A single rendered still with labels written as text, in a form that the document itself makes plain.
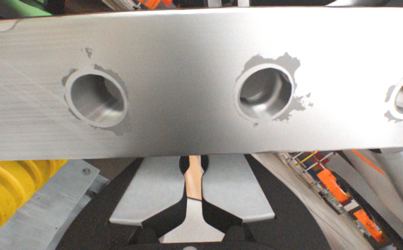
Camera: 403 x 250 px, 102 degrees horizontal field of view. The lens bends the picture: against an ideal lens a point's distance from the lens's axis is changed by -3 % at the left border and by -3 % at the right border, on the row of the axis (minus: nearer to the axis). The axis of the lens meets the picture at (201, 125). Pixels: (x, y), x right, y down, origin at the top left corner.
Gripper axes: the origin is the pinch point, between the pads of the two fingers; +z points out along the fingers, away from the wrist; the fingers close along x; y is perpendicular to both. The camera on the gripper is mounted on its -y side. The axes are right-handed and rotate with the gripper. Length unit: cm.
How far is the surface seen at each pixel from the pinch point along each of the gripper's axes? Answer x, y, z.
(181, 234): -11, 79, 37
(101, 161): -46, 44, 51
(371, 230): 373, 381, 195
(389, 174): 24.1, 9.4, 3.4
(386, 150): 20.7, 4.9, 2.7
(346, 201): 243, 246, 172
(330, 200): 448, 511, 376
